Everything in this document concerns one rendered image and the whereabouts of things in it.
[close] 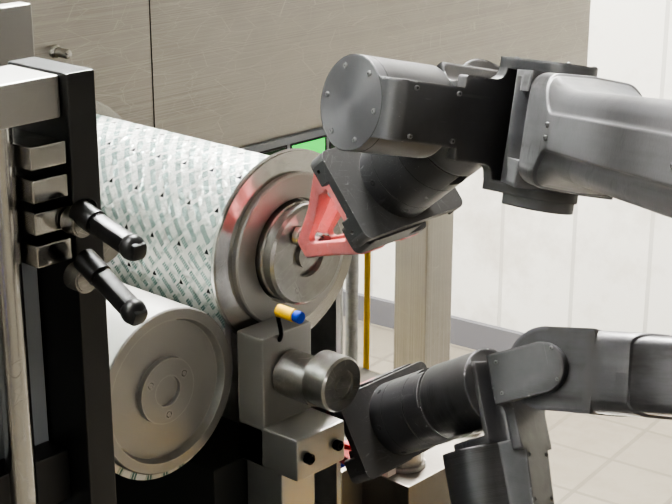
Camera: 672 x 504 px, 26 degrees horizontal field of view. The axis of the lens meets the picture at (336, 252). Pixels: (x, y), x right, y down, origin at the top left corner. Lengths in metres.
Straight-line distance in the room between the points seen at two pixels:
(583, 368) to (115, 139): 0.41
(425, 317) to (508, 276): 2.06
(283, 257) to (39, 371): 0.28
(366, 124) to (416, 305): 1.23
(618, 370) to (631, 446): 2.71
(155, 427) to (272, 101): 0.56
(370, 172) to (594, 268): 3.05
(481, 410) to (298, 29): 0.60
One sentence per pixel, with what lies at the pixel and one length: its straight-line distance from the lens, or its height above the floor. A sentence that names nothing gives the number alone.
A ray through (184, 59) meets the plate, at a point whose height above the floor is 1.32.
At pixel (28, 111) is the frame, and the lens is 0.73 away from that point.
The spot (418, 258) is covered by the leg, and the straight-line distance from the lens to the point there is 2.03.
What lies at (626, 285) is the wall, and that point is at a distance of 3.94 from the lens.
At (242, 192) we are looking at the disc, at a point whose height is 1.30.
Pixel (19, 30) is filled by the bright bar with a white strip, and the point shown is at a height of 1.44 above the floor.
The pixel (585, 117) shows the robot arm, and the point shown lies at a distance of 0.71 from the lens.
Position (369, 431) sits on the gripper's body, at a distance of 1.10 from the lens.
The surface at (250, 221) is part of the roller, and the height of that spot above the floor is 1.28.
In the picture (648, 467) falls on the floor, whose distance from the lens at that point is 3.59.
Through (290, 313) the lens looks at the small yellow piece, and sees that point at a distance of 0.99.
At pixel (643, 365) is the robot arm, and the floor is 1.21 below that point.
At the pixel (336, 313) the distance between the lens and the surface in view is 1.13.
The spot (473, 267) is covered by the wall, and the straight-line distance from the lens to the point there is 4.15.
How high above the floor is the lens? 1.58
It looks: 18 degrees down
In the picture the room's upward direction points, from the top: straight up
